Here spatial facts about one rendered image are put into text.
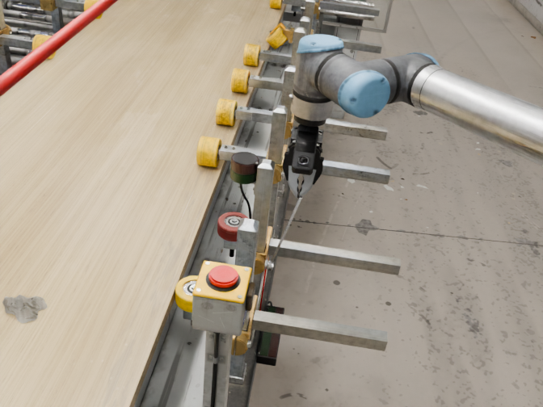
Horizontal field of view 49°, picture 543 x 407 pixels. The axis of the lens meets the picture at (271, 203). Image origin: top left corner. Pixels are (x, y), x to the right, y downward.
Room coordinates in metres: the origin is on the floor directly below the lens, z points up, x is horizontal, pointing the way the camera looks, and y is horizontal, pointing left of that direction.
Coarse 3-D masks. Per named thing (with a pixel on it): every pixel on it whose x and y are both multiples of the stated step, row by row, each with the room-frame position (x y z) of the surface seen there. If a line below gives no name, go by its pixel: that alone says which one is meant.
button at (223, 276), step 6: (216, 270) 0.61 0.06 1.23; (222, 270) 0.61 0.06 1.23; (228, 270) 0.62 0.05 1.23; (234, 270) 0.62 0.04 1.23; (210, 276) 0.60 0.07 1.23; (216, 276) 0.60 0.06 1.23; (222, 276) 0.60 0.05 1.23; (228, 276) 0.60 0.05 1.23; (234, 276) 0.60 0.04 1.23; (210, 282) 0.60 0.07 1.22; (216, 282) 0.59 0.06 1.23; (222, 282) 0.59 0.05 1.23; (228, 282) 0.59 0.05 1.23; (234, 282) 0.60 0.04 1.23
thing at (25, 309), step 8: (24, 296) 0.83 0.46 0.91; (32, 296) 0.84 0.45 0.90; (8, 304) 0.81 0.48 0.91; (16, 304) 0.81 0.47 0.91; (24, 304) 0.80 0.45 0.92; (32, 304) 0.82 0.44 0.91; (40, 304) 0.81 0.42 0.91; (8, 312) 0.79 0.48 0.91; (16, 312) 0.79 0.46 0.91; (24, 312) 0.79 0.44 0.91; (32, 312) 0.79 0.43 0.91; (24, 320) 0.78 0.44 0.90; (32, 320) 0.78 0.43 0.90
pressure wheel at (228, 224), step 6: (222, 216) 1.17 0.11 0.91; (228, 216) 1.18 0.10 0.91; (234, 216) 1.18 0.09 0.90; (240, 216) 1.18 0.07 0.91; (246, 216) 1.18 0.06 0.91; (222, 222) 1.15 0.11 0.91; (228, 222) 1.16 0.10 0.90; (234, 222) 1.15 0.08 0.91; (222, 228) 1.13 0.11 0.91; (228, 228) 1.13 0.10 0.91; (234, 228) 1.13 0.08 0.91; (222, 234) 1.13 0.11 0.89; (228, 234) 1.12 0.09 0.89; (234, 234) 1.12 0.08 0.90; (228, 240) 1.12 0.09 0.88; (234, 240) 1.12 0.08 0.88
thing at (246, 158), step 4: (240, 152) 1.14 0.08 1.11; (244, 152) 1.14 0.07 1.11; (236, 156) 1.12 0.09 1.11; (240, 156) 1.13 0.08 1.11; (244, 156) 1.13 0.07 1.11; (248, 156) 1.13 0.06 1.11; (252, 156) 1.13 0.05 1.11; (236, 160) 1.11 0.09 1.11; (240, 160) 1.11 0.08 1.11; (244, 160) 1.11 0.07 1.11; (248, 160) 1.11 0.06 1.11; (252, 160) 1.11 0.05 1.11; (256, 160) 1.12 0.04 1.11; (240, 164) 1.09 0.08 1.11; (244, 164) 1.09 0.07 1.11; (248, 164) 1.10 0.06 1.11; (252, 164) 1.10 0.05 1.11; (240, 184) 1.12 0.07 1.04; (240, 188) 1.12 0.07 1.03; (244, 196) 1.12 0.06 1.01; (248, 204) 1.11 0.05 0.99; (248, 208) 1.11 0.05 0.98
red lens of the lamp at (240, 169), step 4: (248, 152) 1.15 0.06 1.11; (232, 156) 1.12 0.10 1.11; (256, 156) 1.14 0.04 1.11; (232, 160) 1.11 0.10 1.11; (232, 164) 1.11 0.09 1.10; (236, 164) 1.09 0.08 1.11; (256, 164) 1.11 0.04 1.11; (232, 168) 1.10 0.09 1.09; (236, 168) 1.09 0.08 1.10; (240, 168) 1.09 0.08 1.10; (244, 168) 1.09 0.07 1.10; (248, 168) 1.09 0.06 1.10; (252, 168) 1.10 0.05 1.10; (256, 168) 1.11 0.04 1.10; (236, 172) 1.09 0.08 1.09; (240, 172) 1.09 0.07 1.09; (244, 172) 1.09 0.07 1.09; (248, 172) 1.09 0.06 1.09; (252, 172) 1.10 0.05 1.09
